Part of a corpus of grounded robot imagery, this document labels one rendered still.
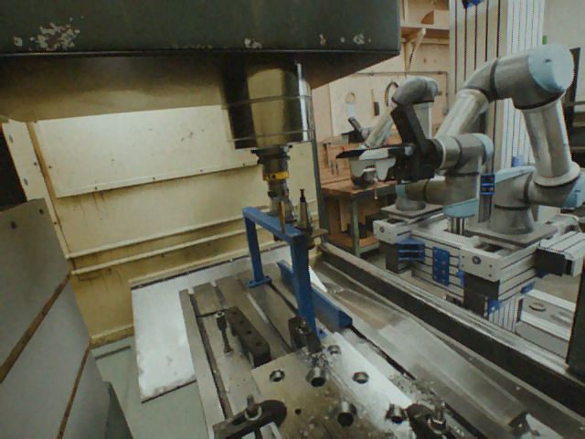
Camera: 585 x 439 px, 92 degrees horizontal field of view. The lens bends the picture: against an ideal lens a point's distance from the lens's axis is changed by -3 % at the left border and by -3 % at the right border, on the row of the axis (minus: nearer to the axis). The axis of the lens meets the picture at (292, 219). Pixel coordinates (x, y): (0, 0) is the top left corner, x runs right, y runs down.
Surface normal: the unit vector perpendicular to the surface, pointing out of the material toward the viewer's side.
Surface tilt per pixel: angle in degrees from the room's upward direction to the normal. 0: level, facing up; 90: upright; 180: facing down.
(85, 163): 90
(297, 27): 90
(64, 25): 90
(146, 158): 90
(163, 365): 24
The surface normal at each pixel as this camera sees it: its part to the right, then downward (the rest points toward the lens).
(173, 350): 0.06, -0.80
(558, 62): 0.38, 0.09
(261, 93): 0.00, 0.27
